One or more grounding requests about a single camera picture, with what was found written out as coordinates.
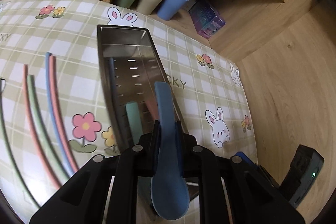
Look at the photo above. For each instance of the purple box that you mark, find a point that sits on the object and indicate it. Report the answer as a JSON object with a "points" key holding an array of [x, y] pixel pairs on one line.
{"points": [[207, 20]]}

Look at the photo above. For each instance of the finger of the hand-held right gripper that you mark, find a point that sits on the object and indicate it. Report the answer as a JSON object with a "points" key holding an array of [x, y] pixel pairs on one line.
{"points": [[242, 155]]}

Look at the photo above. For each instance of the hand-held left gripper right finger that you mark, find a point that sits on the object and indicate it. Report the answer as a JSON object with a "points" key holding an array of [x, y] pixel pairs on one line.
{"points": [[179, 140]]}

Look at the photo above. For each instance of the stainless steel utensil tray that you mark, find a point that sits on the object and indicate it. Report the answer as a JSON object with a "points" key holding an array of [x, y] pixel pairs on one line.
{"points": [[126, 43]]}

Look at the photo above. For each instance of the blue cup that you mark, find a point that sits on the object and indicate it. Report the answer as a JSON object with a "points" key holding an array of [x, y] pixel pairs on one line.
{"points": [[172, 6]]}

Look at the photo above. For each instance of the pink chopstick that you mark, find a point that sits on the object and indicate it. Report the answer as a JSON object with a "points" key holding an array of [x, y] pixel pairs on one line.
{"points": [[57, 103], [27, 108]]}

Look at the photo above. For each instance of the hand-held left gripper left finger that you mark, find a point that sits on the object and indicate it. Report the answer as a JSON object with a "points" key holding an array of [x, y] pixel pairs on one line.
{"points": [[156, 140]]}

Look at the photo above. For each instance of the checked rabbit print tablecloth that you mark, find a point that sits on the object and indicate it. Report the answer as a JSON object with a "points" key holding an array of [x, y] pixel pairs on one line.
{"points": [[183, 56]]}

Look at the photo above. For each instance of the green spoon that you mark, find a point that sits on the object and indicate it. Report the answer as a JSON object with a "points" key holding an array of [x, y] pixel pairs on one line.
{"points": [[134, 121]]}

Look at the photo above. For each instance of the blue chopstick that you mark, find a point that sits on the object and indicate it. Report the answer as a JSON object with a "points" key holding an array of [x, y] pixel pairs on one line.
{"points": [[51, 98]]}

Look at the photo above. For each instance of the blue spoon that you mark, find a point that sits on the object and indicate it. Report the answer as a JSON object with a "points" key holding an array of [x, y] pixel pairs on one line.
{"points": [[168, 187]]}

